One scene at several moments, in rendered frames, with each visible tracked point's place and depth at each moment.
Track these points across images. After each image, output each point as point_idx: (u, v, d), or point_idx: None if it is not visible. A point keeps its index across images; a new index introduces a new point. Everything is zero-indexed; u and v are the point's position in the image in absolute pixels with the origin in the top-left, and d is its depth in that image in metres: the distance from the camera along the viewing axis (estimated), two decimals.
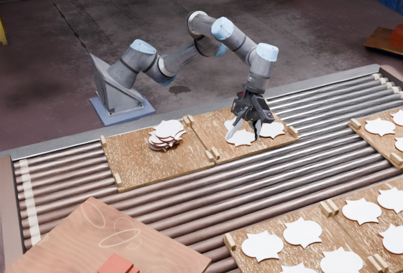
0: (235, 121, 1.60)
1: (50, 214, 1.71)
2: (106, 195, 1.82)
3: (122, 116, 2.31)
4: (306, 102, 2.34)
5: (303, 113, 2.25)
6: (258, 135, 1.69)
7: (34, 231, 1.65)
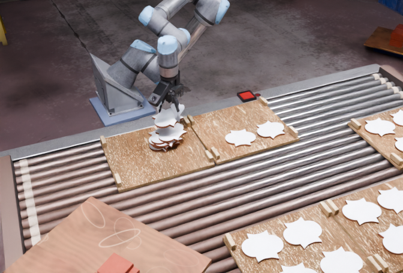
0: None
1: (50, 214, 1.71)
2: (106, 195, 1.82)
3: (122, 116, 2.31)
4: (306, 102, 2.34)
5: (303, 113, 2.25)
6: (176, 117, 1.91)
7: (34, 231, 1.65)
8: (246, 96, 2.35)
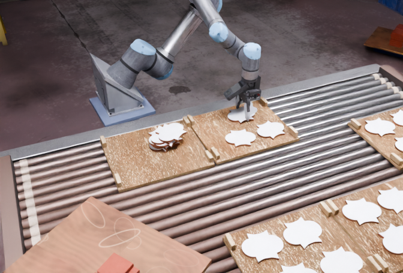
0: (236, 96, 2.19)
1: (50, 214, 1.71)
2: (106, 195, 1.82)
3: (122, 116, 2.31)
4: (306, 102, 2.34)
5: (303, 113, 2.25)
6: (245, 116, 2.14)
7: (34, 231, 1.65)
8: None
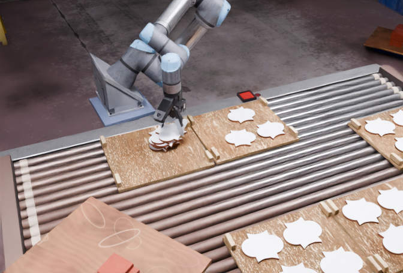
0: None
1: (50, 214, 1.71)
2: (106, 195, 1.82)
3: (122, 116, 2.31)
4: (306, 102, 2.34)
5: (303, 113, 2.25)
6: (180, 132, 1.95)
7: (34, 231, 1.65)
8: (246, 96, 2.35)
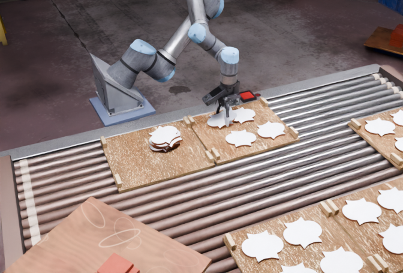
0: (216, 101, 2.15)
1: (50, 215, 1.71)
2: (106, 196, 1.82)
3: (122, 116, 2.31)
4: (306, 102, 2.34)
5: (303, 114, 2.25)
6: (225, 122, 2.10)
7: (34, 231, 1.65)
8: (246, 96, 2.35)
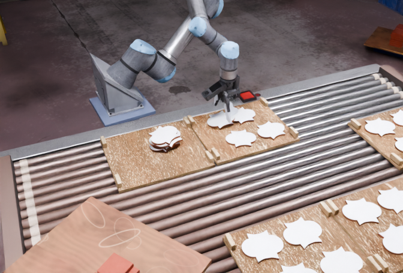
0: None
1: (50, 215, 1.71)
2: (106, 196, 1.82)
3: (122, 116, 2.31)
4: (306, 102, 2.34)
5: (303, 114, 2.25)
6: (226, 117, 2.07)
7: (34, 231, 1.65)
8: (246, 96, 2.35)
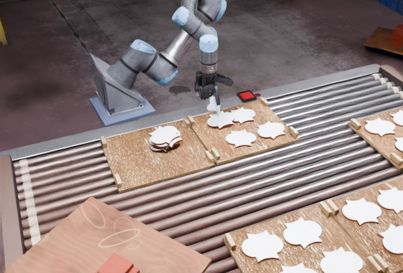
0: (219, 101, 2.00)
1: (50, 215, 1.71)
2: (106, 196, 1.82)
3: (122, 116, 2.31)
4: (306, 102, 2.34)
5: (303, 114, 2.25)
6: None
7: (34, 231, 1.65)
8: (246, 96, 2.35)
